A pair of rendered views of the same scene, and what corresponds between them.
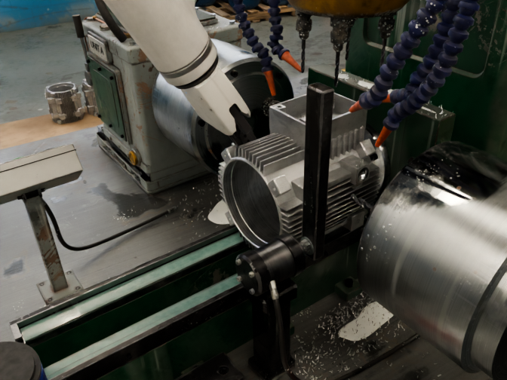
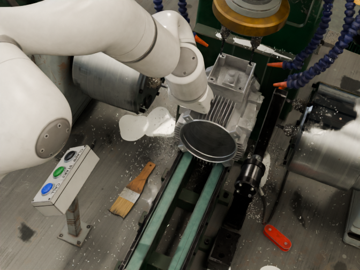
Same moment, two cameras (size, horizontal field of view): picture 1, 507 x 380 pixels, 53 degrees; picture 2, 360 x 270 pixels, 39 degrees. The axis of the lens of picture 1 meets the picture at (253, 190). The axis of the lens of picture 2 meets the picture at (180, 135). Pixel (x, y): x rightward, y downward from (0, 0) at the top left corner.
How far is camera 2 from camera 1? 0.83 m
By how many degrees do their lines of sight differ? 35
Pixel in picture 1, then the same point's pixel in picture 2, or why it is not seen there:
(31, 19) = not seen: outside the picture
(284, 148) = (226, 106)
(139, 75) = (60, 59)
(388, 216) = (310, 139)
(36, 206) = not seen: hidden behind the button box
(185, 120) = (127, 91)
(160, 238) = (105, 167)
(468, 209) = (349, 129)
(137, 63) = not seen: hidden behind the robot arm
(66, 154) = (88, 154)
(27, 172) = (76, 178)
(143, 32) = (190, 91)
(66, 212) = (14, 173)
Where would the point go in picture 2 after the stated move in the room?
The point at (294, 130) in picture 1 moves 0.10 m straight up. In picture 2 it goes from (228, 94) to (235, 65)
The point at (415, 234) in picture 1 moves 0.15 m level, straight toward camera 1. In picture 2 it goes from (327, 145) to (352, 199)
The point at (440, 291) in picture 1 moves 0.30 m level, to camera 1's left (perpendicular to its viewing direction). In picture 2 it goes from (343, 167) to (247, 224)
